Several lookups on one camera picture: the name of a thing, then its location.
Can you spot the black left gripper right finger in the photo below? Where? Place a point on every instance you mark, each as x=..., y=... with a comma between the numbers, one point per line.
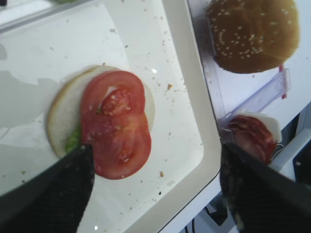
x=260, y=199

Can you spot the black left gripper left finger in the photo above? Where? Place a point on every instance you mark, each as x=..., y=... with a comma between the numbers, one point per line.
x=55, y=200

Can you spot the red tomato slices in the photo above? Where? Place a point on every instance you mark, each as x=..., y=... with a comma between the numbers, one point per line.
x=114, y=123

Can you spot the red meat slices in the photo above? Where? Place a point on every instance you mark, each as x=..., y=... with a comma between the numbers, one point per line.
x=252, y=135

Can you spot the green lettuce leaf on bun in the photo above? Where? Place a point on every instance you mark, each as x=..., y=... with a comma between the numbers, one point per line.
x=74, y=138

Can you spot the bottom bun slice on tray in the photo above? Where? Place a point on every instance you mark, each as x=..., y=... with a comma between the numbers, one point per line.
x=64, y=115

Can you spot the right red tape strip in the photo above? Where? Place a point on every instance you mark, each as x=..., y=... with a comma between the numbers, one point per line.
x=282, y=70

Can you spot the right clear cross divider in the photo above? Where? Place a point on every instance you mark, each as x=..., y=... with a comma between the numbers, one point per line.
x=263, y=97

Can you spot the white metal serving tray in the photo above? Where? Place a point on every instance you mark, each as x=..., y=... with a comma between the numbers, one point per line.
x=43, y=45

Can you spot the sesame burger buns stack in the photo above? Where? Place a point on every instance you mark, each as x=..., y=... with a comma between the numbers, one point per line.
x=252, y=36

